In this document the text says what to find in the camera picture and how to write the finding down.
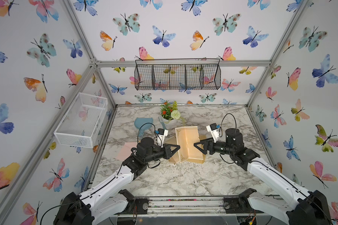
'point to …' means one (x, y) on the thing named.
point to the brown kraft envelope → (202, 138)
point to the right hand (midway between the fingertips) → (199, 142)
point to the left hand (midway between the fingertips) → (181, 147)
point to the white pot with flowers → (169, 114)
